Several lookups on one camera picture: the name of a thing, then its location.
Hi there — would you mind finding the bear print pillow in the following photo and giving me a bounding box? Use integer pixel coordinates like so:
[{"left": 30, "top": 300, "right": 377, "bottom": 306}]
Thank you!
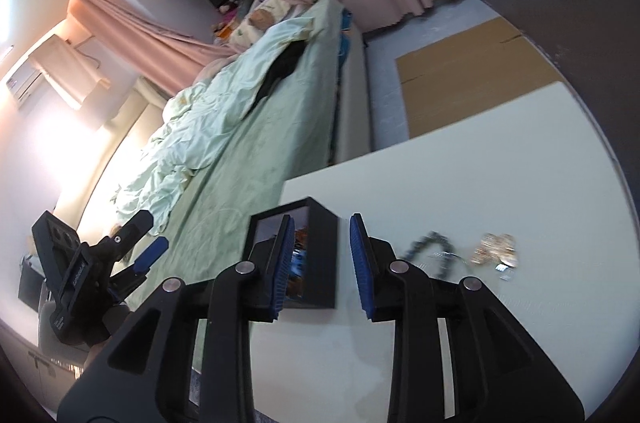
[{"left": 232, "top": 0, "right": 296, "bottom": 48}]

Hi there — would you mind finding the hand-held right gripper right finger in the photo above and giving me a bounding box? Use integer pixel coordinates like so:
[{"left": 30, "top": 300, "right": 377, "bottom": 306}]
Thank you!
[{"left": 349, "top": 213, "right": 586, "bottom": 423}]

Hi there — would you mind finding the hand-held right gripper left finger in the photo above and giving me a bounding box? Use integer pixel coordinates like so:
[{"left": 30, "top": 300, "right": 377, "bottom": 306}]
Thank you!
[{"left": 57, "top": 214, "right": 296, "bottom": 423}]

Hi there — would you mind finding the pile of plush toys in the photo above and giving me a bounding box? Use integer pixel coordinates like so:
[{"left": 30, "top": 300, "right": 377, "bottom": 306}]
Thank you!
[{"left": 212, "top": 3, "right": 242, "bottom": 44}]

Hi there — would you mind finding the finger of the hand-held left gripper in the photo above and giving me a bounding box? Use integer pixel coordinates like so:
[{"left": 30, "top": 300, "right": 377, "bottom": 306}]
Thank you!
[
  {"left": 102, "top": 210, "right": 155, "bottom": 264},
  {"left": 107, "top": 237, "right": 170, "bottom": 301}
]

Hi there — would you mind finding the gold jewelry piece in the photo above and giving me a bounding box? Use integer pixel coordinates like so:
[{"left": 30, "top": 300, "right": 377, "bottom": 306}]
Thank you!
[{"left": 470, "top": 232, "right": 520, "bottom": 266}]

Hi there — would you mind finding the gathered pink curtain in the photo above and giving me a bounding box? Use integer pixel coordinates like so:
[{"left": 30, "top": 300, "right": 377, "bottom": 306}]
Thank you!
[{"left": 67, "top": 0, "right": 236, "bottom": 96}]

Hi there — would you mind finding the white air conditioner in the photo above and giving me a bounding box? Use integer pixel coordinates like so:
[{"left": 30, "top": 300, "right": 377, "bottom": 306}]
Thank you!
[{"left": 4, "top": 34, "right": 112, "bottom": 112}]

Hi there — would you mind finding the cream padded headboard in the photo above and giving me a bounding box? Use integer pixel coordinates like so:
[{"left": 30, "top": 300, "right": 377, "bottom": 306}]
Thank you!
[{"left": 102, "top": 80, "right": 171, "bottom": 138}]

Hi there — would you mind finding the black cloth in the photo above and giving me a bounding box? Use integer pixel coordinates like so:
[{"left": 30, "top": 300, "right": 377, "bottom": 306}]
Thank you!
[{"left": 255, "top": 40, "right": 308, "bottom": 104}]

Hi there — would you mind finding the dark box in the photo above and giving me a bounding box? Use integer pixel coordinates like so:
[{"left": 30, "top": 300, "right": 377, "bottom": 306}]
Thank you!
[{"left": 19, "top": 255, "right": 48, "bottom": 304}]

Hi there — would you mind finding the black jewelry box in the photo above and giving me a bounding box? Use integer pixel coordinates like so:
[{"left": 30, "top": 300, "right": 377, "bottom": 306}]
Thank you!
[{"left": 249, "top": 197, "right": 342, "bottom": 310}]

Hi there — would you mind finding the bed with green sheet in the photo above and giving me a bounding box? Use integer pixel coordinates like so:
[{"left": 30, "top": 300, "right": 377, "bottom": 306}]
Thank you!
[{"left": 75, "top": 0, "right": 373, "bottom": 304}]

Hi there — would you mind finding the flat cardboard sheet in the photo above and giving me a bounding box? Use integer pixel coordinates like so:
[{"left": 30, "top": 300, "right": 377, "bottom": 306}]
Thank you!
[{"left": 395, "top": 15, "right": 566, "bottom": 138}]

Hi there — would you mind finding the grey bead bracelet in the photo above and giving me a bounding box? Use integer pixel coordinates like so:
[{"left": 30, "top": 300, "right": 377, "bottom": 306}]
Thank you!
[{"left": 402, "top": 232, "right": 457, "bottom": 280}]

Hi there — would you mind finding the light green duvet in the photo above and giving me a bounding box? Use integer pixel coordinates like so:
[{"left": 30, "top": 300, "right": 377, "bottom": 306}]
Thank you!
[{"left": 112, "top": 17, "right": 326, "bottom": 236}]

